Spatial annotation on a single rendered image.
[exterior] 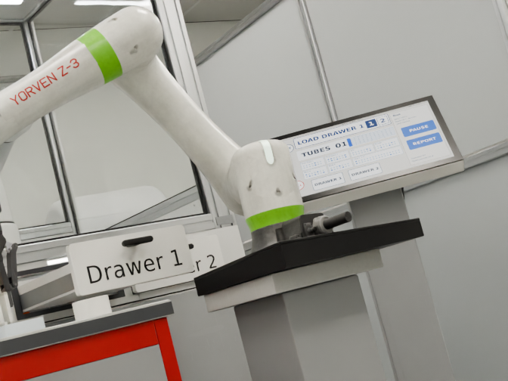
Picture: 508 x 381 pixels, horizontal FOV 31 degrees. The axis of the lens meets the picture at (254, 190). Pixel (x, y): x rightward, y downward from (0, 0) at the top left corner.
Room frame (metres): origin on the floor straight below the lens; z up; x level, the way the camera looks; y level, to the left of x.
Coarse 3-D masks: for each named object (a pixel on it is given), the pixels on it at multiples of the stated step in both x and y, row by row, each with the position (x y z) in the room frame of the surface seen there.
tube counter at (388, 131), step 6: (390, 126) 2.68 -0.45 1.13; (372, 132) 2.68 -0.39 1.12; (378, 132) 2.68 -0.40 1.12; (384, 132) 2.67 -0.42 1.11; (390, 132) 2.67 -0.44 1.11; (348, 138) 2.69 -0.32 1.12; (354, 138) 2.68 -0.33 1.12; (360, 138) 2.68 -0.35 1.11; (366, 138) 2.67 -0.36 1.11; (372, 138) 2.67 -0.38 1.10; (378, 138) 2.66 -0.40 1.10; (336, 144) 2.68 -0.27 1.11; (342, 144) 2.67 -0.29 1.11; (348, 144) 2.67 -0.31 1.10; (354, 144) 2.66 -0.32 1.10; (336, 150) 2.66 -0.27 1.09
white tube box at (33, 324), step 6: (36, 318) 1.86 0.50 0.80; (42, 318) 1.87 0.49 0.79; (12, 324) 1.83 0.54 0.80; (18, 324) 1.84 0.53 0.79; (24, 324) 1.85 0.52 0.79; (30, 324) 1.85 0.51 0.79; (36, 324) 1.86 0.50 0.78; (42, 324) 1.87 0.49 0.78; (0, 330) 1.85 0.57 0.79; (6, 330) 1.82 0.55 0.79; (12, 330) 1.83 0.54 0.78; (18, 330) 1.84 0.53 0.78; (24, 330) 1.85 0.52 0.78; (30, 330) 1.85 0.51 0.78; (0, 336) 1.85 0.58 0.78; (6, 336) 1.83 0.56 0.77
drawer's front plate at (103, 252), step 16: (96, 240) 1.90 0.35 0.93; (112, 240) 1.92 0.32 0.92; (160, 240) 1.99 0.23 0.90; (176, 240) 2.02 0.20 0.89; (80, 256) 1.87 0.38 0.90; (96, 256) 1.89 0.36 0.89; (112, 256) 1.91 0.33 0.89; (128, 256) 1.94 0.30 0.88; (144, 256) 1.96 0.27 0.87; (80, 272) 1.86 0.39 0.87; (96, 272) 1.88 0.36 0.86; (112, 272) 1.91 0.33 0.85; (128, 272) 1.93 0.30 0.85; (144, 272) 1.96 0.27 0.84; (160, 272) 1.98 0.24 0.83; (176, 272) 2.01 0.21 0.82; (80, 288) 1.86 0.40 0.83; (96, 288) 1.88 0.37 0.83; (112, 288) 1.90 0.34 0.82
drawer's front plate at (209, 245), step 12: (192, 240) 2.43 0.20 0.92; (204, 240) 2.45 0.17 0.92; (216, 240) 2.48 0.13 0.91; (192, 252) 2.42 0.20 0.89; (204, 252) 2.45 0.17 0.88; (216, 252) 2.47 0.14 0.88; (204, 264) 2.44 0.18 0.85; (216, 264) 2.47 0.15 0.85; (180, 276) 2.39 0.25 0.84; (192, 276) 2.41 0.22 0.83; (132, 288) 2.31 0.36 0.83; (144, 288) 2.32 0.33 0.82; (156, 288) 2.34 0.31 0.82
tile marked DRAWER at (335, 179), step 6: (336, 174) 2.60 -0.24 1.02; (342, 174) 2.60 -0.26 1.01; (312, 180) 2.60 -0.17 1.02; (318, 180) 2.60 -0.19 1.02; (324, 180) 2.59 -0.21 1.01; (330, 180) 2.59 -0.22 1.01; (336, 180) 2.59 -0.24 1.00; (342, 180) 2.58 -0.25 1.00; (312, 186) 2.59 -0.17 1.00; (318, 186) 2.58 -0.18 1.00; (324, 186) 2.58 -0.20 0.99; (330, 186) 2.57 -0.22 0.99
